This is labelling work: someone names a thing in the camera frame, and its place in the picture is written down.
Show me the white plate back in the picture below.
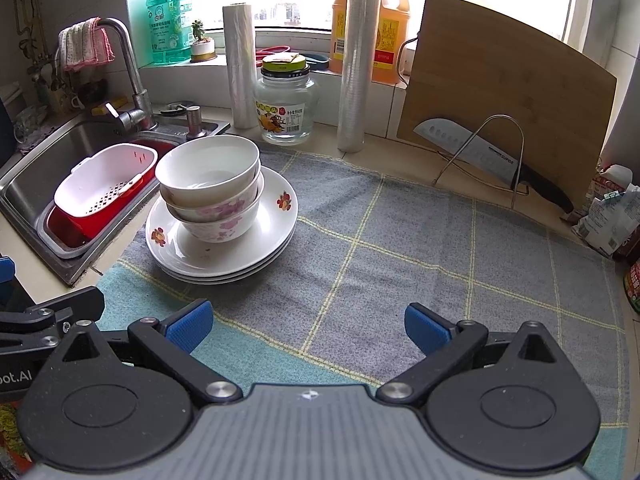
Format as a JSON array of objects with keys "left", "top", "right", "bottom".
[{"left": 145, "top": 168, "right": 298, "bottom": 284}]

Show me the white plate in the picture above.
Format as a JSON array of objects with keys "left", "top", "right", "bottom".
[
  {"left": 146, "top": 228, "right": 294, "bottom": 285},
  {"left": 145, "top": 168, "right": 298, "bottom": 284},
  {"left": 160, "top": 238, "right": 292, "bottom": 285}
]

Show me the white floral bowl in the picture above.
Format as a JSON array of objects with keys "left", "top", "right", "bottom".
[
  {"left": 160, "top": 171, "right": 264, "bottom": 222},
  {"left": 155, "top": 134, "right": 259, "bottom": 208},
  {"left": 166, "top": 188, "right": 264, "bottom": 243}
]

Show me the chrome kitchen faucet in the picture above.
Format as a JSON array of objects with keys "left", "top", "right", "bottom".
[{"left": 94, "top": 16, "right": 156, "bottom": 137}]

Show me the santoku kitchen knife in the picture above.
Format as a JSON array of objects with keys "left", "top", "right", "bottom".
[{"left": 413, "top": 118, "right": 574, "bottom": 214}]

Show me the red washing basin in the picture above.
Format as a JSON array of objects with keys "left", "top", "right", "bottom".
[{"left": 37, "top": 139, "right": 174, "bottom": 259}]

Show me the stainless steel sink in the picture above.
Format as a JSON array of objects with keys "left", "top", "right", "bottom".
[{"left": 0, "top": 109, "right": 232, "bottom": 288}]

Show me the grey blue checked towel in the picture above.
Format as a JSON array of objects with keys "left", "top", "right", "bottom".
[{"left": 98, "top": 148, "right": 630, "bottom": 479}]

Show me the white colander basket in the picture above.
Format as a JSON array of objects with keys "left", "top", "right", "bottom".
[{"left": 53, "top": 143, "right": 158, "bottom": 219}]

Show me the green lid sauce jar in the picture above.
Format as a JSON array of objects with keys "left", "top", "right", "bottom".
[{"left": 623, "top": 260, "right": 640, "bottom": 314}]

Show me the sink soap dispenser pump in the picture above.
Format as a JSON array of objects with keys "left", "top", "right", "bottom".
[{"left": 160, "top": 101, "right": 205, "bottom": 140}]

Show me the white plastic food bag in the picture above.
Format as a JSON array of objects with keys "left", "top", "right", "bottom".
[{"left": 572, "top": 165, "right": 639, "bottom": 257}]

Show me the pink dish cloth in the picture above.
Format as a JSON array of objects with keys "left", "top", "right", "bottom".
[{"left": 58, "top": 18, "right": 115, "bottom": 72}]

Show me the bamboo cutting board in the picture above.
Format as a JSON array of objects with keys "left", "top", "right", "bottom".
[{"left": 397, "top": 0, "right": 616, "bottom": 205}]

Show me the glass jar yellow lid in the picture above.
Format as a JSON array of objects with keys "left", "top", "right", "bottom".
[{"left": 254, "top": 52, "right": 319, "bottom": 145}]

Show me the small potted succulent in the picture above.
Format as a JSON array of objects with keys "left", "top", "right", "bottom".
[{"left": 191, "top": 21, "right": 216, "bottom": 63}]

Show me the green dish soap bottle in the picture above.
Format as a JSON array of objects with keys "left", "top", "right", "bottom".
[{"left": 145, "top": 0, "right": 193, "bottom": 65}]

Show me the tall plastic cup stack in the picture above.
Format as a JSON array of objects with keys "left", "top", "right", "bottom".
[{"left": 337, "top": 0, "right": 381, "bottom": 153}]

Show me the short plastic bag roll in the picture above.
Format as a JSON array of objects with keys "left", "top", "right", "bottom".
[{"left": 222, "top": 3, "right": 258, "bottom": 130}]

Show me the orange cooking wine jug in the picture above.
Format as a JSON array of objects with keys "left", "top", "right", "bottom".
[{"left": 327, "top": 0, "right": 411, "bottom": 86}]

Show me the wire board stand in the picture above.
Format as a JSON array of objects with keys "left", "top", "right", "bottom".
[{"left": 414, "top": 114, "right": 525, "bottom": 208}]

